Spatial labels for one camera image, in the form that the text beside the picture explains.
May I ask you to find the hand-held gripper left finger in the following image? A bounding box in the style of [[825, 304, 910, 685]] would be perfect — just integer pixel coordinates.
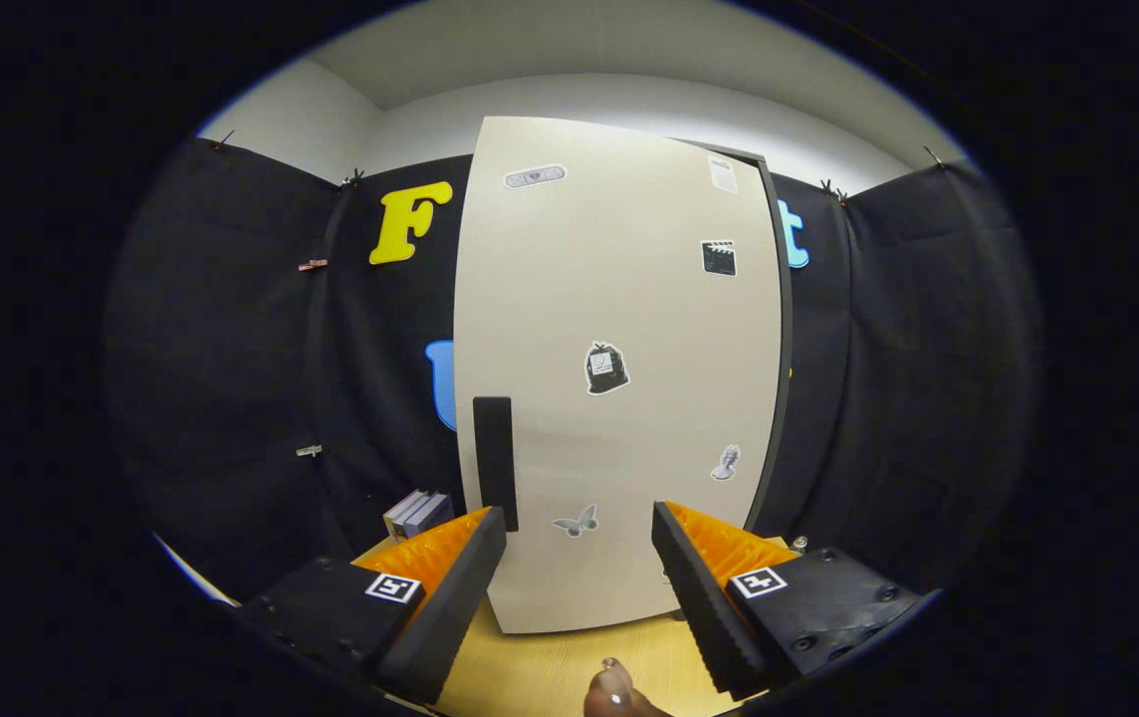
[[231, 505, 509, 706]]

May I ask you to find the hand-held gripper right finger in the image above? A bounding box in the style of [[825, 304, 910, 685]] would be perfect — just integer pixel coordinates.
[[651, 500, 924, 700]]

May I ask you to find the black door handle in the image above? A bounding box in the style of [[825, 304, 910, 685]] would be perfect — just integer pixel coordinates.
[[473, 396, 520, 533]]

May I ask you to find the grey shoe cabinet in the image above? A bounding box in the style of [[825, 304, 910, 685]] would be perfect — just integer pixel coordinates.
[[674, 139, 795, 534]]

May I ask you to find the beige shoe cabinet door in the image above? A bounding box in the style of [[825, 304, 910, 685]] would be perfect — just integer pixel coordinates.
[[453, 117, 785, 635]]

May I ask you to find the blue book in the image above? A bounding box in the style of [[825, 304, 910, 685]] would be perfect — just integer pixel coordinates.
[[402, 492, 455, 539]]

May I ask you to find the black backdrop cloth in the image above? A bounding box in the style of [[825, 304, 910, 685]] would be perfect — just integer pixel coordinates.
[[104, 134, 1043, 608]]

